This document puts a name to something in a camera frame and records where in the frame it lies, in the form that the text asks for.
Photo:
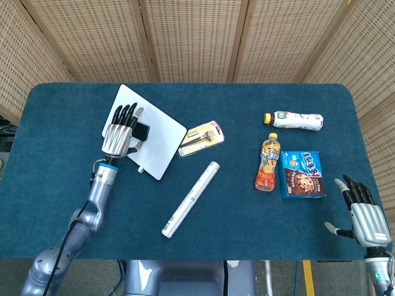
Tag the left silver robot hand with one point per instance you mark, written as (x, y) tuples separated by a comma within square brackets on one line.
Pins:
[(118, 135)]

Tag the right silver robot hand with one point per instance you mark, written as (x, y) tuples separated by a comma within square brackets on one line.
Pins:
[(367, 223)]

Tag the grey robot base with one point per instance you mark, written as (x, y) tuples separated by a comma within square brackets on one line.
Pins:
[(185, 277)]

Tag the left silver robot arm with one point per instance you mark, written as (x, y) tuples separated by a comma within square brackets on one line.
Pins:
[(80, 222)]

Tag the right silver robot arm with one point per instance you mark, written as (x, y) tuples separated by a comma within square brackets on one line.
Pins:
[(381, 274)]

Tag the white rectangular board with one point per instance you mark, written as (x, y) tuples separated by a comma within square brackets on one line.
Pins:
[(154, 138)]

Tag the blue cookie box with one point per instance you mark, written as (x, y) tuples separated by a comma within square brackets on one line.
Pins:
[(302, 174)]

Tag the packaged razor on yellow card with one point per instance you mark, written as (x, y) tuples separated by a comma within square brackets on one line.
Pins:
[(202, 138)]

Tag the white cylindrical tube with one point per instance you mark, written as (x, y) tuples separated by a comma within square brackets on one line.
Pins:
[(191, 198)]

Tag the orange juice bottle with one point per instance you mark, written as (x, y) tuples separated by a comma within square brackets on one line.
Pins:
[(268, 163)]

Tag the woven bamboo folding screen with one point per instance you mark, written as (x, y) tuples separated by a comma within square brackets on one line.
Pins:
[(197, 40)]

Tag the white drink bottle yellow cap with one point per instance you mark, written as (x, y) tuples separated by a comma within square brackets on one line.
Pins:
[(296, 121)]

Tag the blue felt table cloth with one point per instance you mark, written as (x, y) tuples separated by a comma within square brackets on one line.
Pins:
[(216, 222)]

